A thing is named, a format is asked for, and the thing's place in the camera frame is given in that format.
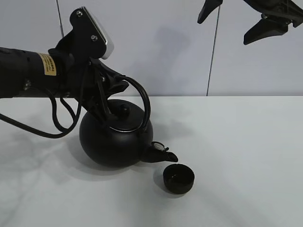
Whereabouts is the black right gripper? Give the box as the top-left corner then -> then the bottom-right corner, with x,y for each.
197,0 -> 303,45

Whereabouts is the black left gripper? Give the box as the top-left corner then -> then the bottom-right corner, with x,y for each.
49,33 -> 129,125

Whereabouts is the black round teapot kettle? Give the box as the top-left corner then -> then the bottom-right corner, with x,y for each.
79,76 -> 178,168

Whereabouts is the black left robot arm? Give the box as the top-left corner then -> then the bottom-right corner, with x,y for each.
0,31 -> 129,118

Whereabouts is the small black teacup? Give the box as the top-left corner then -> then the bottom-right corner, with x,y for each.
162,164 -> 195,195

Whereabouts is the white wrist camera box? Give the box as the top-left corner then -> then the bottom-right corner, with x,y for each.
70,6 -> 114,60

